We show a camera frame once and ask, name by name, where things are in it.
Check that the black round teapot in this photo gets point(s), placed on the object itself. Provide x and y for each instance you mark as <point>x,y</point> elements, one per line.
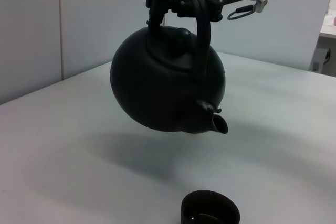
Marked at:
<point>162,90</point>

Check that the small black teacup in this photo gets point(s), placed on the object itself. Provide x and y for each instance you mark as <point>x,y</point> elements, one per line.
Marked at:
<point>207,205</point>

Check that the small pink object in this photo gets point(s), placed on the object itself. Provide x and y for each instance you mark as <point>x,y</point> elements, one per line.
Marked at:
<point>334,20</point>

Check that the grey wall outlet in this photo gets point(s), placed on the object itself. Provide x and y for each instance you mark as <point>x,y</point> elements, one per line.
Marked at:
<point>315,66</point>

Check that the black wall plug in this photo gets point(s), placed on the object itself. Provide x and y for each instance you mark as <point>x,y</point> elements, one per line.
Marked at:
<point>327,56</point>

